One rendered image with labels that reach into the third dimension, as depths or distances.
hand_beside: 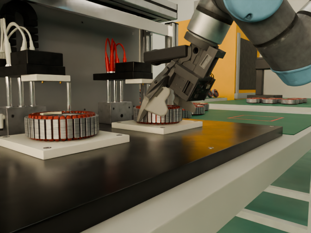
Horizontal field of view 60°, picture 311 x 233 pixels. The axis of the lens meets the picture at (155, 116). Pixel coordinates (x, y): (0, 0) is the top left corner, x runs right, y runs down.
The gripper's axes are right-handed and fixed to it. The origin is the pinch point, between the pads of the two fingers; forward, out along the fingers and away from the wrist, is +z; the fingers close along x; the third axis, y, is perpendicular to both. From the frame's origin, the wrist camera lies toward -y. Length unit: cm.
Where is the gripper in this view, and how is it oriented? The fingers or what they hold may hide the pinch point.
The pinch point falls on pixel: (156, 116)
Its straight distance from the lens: 62.4
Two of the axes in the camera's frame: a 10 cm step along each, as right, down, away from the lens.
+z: -3.9, 8.3, 4.0
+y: 6.7, 5.6, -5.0
